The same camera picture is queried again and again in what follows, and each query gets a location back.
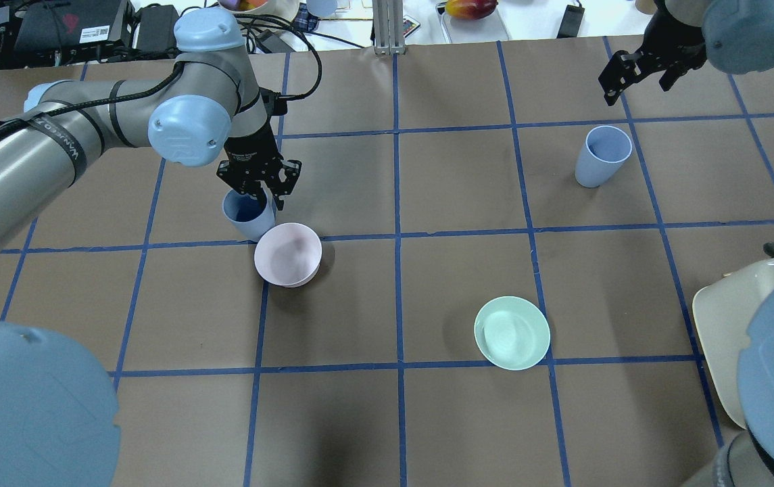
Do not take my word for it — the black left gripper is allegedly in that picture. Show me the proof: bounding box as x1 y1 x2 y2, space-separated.
216 124 302 212

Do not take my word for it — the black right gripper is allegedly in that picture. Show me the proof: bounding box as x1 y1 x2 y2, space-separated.
599 5 707 107

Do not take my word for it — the blue cup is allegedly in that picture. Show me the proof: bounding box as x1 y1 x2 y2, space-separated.
222 190 276 241
573 124 633 188

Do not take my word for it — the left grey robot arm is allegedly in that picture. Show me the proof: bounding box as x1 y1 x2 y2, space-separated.
0 7 302 486

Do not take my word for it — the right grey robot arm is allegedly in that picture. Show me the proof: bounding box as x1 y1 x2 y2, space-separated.
599 1 774 486

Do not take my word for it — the pink bowl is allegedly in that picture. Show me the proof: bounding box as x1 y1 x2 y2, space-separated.
253 223 324 289

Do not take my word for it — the beige bowl with blocks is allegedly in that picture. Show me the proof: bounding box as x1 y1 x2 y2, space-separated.
212 1 299 21

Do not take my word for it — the black power adapter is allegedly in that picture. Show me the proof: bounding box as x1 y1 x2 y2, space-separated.
134 4 179 59

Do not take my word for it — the black computer box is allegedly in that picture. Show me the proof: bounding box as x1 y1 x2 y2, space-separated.
13 1 134 66

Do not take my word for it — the cream toaster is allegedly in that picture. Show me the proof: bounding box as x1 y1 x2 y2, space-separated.
692 258 774 429

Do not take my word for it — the mint green bowl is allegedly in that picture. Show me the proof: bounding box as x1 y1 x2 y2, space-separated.
473 296 552 371

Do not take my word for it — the black braided cable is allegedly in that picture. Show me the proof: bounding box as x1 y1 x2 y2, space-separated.
0 14 323 170

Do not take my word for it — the aluminium frame post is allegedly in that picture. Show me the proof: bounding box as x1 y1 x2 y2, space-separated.
372 0 406 55

